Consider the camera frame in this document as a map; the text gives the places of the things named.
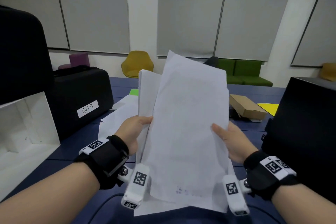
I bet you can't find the person's right forearm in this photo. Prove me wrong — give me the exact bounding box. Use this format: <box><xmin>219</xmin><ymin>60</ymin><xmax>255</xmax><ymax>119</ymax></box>
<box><xmin>270</xmin><ymin>183</ymin><xmax>336</xmax><ymax>224</ymax></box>

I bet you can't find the grey roller blind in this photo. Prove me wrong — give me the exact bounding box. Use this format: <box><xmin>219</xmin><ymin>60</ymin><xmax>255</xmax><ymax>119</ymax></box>
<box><xmin>0</xmin><ymin>0</ymin><xmax>70</xmax><ymax>50</ymax></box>
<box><xmin>290</xmin><ymin>0</ymin><xmax>336</xmax><ymax>68</ymax></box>
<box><xmin>54</xmin><ymin>0</ymin><xmax>131</xmax><ymax>54</ymax></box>
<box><xmin>156</xmin><ymin>0</ymin><xmax>230</xmax><ymax>58</ymax></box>
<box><xmin>214</xmin><ymin>0</ymin><xmax>300</xmax><ymax>62</ymax></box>

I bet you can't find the large black carrying case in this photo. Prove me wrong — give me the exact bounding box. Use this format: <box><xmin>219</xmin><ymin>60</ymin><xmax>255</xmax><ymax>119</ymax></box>
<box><xmin>0</xmin><ymin>5</ymin><xmax>55</xmax><ymax>106</ymax></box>

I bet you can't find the person's right hand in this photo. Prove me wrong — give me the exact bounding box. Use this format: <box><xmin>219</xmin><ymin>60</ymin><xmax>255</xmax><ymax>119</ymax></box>
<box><xmin>211</xmin><ymin>121</ymin><xmax>259</xmax><ymax>165</ymax></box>

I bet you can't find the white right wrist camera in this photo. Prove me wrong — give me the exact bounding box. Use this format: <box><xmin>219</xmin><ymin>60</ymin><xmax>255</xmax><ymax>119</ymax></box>
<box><xmin>222</xmin><ymin>175</ymin><xmax>250</xmax><ymax>216</ymax></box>

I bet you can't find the pile of white papers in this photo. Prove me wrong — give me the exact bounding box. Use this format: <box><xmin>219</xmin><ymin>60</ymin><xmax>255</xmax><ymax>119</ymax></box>
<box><xmin>97</xmin><ymin>94</ymin><xmax>140</xmax><ymax>140</ymax></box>

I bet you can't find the green sofa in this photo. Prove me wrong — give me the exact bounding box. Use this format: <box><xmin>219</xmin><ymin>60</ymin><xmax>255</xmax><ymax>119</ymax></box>
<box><xmin>218</xmin><ymin>59</ymin><xmax>273</xmax><ymax>87</ymax></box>

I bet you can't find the black wrist strap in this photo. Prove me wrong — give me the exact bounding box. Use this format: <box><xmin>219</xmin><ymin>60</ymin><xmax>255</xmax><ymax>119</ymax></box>
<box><xmin>73</xmin><ymin>134</ymin><xmax>130</xmax><ymax>190</ymax></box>
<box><xmin>243</xmin><ymin>150</ymin><xmax>300</xmax><ymax>201</ymax></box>

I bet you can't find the tall purple stool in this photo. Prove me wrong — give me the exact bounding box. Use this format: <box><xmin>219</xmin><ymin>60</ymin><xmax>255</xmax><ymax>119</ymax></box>
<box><xmin>69</xmin><ymin>53</ymin><xmax>91</xmax><ymax>67</ymax></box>

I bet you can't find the black left wrist strap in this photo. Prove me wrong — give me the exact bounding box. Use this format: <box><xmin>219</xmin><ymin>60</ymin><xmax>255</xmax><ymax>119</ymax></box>
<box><xmin>73</xmin><ymin>134</ymin><xmax>130</xmax><ymax>190</ymax></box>

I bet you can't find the brown cardboard box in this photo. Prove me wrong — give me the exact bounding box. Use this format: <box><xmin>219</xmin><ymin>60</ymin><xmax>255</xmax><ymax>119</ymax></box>
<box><xmin>229</xmin><ymin>94</ymin><xmax>269</xmax><ymax>123</ymax></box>

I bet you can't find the black armchair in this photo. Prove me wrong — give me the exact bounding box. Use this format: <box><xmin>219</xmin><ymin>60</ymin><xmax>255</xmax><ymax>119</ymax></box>
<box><xmin>203</xmin><ymin>56</ymin><xmax>220</xmax><ymax>68</ymax></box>

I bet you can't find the black case with white label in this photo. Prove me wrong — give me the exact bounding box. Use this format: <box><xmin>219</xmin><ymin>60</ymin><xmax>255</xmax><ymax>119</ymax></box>
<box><xmin>51</xmin><ymin>65</ymin><xmax>115</xmax><ymax>142</ymax></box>

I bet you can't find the black fabric bag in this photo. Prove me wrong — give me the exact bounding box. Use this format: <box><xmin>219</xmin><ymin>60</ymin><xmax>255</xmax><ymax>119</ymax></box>
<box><xmin>261</xmin><ymin>76</ymin><xmax>336</xmax><ymax>205</ymax></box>

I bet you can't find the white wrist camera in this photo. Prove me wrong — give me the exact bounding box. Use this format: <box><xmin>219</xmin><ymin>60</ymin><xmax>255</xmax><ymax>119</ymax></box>
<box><xmin>222</xmin><ymin>175</ymin><xmax>250</xmax><ymax>216</ymax></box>
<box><xmin>120</xmin><ymin>164</ymin><xmax>151</xmax><ymax>210</ymax></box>

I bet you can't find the yellow folder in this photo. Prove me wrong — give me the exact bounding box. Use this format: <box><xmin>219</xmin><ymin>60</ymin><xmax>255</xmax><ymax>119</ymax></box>
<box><xmin>257</xmin><ymin>103</ymin><xmax>280</xmax><ymax>117</ymax></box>

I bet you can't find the person's left hand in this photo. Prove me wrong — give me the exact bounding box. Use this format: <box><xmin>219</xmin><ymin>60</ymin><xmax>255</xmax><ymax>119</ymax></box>
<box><xmin>115</xmin><ymin>115</ymin><xmax>154</xmax><ymax>156</ymax></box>

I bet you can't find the black right wrist strap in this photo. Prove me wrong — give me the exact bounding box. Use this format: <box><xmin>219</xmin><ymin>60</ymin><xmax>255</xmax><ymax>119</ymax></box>
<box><xmin>243</xmin><ymin>150</ymin><xmax>300</xmax><ymax>201</ymax></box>

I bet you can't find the yellow armchair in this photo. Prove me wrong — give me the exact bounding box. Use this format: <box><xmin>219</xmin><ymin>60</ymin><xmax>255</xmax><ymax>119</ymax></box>
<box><xmin>121</xmin><ymin>50</ymin><xmax>154</xmax><ymax>79</ymax></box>
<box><xmin>319</xmin><ymin>63</ymin><xmax>336</xmax><ymax>82</ymax></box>

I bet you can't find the open white box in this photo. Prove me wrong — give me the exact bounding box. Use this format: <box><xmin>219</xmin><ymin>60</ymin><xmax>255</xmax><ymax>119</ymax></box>
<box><xmin>0</xmin><ymin>91</ymin><xmax>61</xmax><ymax>202</ymax></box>

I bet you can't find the neat white paper sheaf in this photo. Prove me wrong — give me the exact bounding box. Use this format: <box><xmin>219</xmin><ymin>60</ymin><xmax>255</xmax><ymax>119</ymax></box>
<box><xmin>134</xmin><ymin>50</ymin><xmax>230</xmax><ymax>217</ymax></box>

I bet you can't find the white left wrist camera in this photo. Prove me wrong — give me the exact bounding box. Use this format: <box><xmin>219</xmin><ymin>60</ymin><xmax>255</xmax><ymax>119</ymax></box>
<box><xmin>120</xmin><ymin>164</ymin><xmax>151</xmax><ymax>210</ymax></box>

